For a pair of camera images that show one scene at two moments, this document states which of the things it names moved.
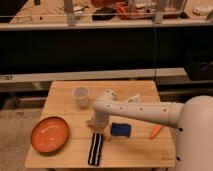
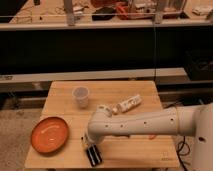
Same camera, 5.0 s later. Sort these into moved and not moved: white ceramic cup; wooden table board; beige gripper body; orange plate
Moved: beige gripper body
Not moved: white ceramic cup; orange plate; wooden table board
